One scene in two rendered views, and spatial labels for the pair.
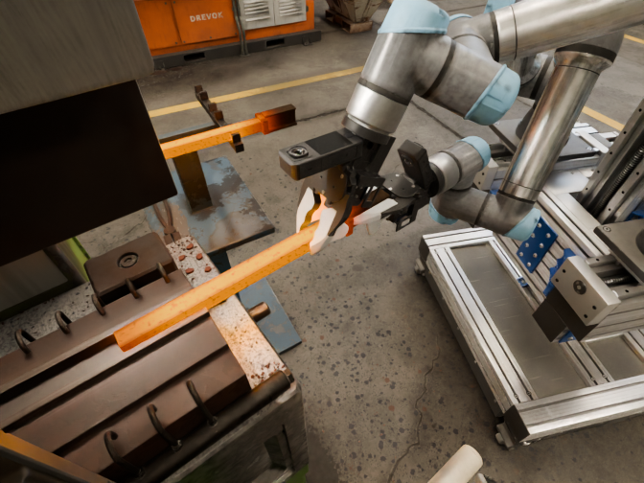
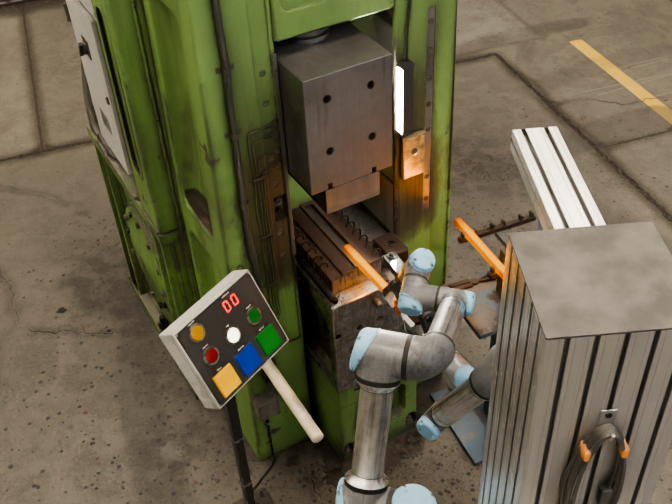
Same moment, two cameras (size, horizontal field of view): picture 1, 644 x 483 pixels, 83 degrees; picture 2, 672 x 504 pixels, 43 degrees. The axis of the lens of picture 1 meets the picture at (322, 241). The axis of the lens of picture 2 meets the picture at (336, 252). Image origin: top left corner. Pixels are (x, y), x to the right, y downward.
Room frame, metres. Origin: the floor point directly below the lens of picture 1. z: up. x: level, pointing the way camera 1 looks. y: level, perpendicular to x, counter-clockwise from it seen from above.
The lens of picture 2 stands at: (0.58, -2.02, 2.95)
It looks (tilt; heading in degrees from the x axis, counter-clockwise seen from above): 41 degrees down; 100
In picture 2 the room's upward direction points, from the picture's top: 3 degrees counter-clockwise
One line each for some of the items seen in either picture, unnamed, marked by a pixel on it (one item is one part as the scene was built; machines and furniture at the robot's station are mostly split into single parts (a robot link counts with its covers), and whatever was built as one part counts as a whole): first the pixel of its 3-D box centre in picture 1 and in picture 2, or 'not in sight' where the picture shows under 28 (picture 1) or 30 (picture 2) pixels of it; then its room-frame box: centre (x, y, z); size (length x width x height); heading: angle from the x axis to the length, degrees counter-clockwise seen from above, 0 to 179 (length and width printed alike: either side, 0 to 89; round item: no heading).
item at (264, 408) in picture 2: not in sight; (266, 404); (-0.09, 0.03, 0.36); 0.09 x 0.07 x 0.12; 37
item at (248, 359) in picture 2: not in sight; (247, 359); (-0.02, -0.31, 1.01); 0.07 x 0.05 x 0.07; 62
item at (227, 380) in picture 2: not in sight; (226, 380); (-0.06, -0.40, 1.01); 0.07 x 0.05 x 0.07; 62
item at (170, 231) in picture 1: (154, 189); (520, 267); (0.86, 0.50, 0.73); 0.60 x 0.04 x 0.01; 28
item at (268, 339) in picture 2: not in sight; (268, 339); (0.03, -0.22, 1.01); 0.07 x 0.05 x 0.07; 62
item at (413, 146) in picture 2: not in sight; (412, 155); (0.44, 0.45, 1.27); 0.09 x 0.02 x 0.17; 37
